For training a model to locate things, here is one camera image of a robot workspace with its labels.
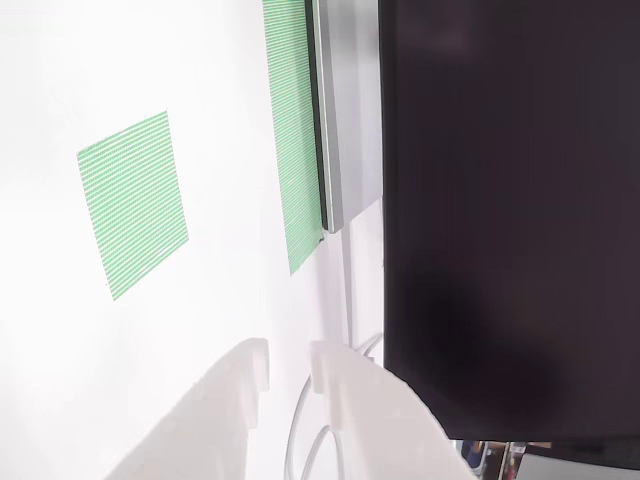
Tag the green striped square marker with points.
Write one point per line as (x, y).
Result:
(132, 205)

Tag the black monitor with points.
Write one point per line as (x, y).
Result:
(510, 200)

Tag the green striped table-edge strip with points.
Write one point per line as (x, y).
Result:
(295, 125)

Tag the silver monitor stand base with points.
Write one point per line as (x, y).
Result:
(350, 110)

